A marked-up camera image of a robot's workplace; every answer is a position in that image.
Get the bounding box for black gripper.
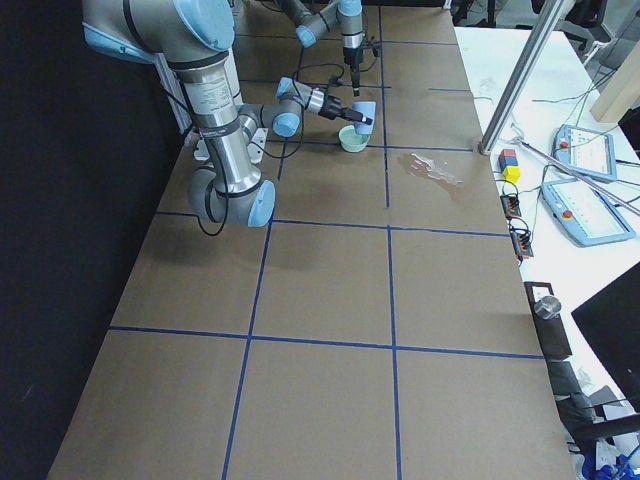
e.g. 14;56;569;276
319;97;373;125
343;47;361;96

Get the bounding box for blue plastic cup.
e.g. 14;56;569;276
352;101;376;136

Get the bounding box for green plastic bowl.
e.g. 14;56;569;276
338;125;370;153

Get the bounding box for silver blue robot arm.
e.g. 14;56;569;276
275;0;365;97
83;0;376;227

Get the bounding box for red blue yellow blocks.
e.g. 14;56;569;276
498;149;521;184

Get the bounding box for thin metal rod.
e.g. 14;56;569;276
516;139;640;216

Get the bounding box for black orange connector box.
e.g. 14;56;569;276
509;223;534;261

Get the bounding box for far teach pendant tablet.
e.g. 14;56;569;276
552;124;618;182

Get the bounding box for teach pendant tablet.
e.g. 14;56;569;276
541;180;636;247
552;124;618;182

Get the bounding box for near teach pendant tablet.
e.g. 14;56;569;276
541;180;636;247

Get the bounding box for black stand with metal knob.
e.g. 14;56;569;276
524;281;572;361

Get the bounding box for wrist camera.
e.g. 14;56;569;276
360;37;382;58

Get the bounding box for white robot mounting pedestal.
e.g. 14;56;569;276
193;127;269;165

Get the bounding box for aluminium frame post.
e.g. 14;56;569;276
478;0;575;155

